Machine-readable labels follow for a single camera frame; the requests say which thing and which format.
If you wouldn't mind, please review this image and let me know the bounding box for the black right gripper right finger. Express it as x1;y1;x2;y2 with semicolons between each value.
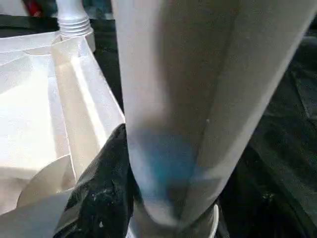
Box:
218;153;317;238

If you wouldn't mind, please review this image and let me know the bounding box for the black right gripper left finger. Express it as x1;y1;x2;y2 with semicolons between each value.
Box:
53;123;136;238

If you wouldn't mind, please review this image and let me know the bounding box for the white plastic table top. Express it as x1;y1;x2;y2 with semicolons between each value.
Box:
0;30;220;238

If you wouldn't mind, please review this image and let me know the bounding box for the white plastic table leg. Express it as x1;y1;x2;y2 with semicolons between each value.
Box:
55;0;92;39
109;0;317;238

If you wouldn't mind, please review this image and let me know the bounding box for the black plastic mat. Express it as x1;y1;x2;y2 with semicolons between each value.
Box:
0;0;317;238

